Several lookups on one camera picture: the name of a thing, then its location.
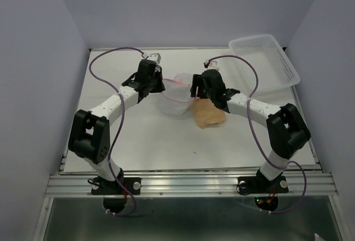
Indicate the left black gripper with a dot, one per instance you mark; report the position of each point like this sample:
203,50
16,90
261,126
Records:
160,87

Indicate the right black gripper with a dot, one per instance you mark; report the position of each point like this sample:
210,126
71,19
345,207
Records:
197,81

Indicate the white mesh laundry bag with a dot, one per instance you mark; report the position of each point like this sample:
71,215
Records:
176,98

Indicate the beige bra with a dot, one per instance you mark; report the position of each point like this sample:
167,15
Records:
206,114

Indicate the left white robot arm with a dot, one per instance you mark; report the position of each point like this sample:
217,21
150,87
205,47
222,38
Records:
90,133

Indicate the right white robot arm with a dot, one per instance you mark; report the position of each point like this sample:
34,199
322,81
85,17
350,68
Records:
286,128

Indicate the white plastic basket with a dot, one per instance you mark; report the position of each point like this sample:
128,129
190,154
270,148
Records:
273,67

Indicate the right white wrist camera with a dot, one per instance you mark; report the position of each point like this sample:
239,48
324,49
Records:
211,65

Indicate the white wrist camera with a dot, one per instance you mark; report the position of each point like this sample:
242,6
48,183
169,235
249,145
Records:
156,57
211,65

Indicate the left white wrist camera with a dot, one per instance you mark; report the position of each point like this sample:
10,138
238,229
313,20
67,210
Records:
156,57

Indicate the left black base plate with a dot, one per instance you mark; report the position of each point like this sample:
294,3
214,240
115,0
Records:
101,187

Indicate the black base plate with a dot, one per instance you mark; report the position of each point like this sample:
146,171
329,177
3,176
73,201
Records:
255,185
101,187

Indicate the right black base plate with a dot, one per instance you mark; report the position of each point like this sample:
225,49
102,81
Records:
255,185

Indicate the aluminium mounting rail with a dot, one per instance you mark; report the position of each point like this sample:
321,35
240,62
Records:
210,183

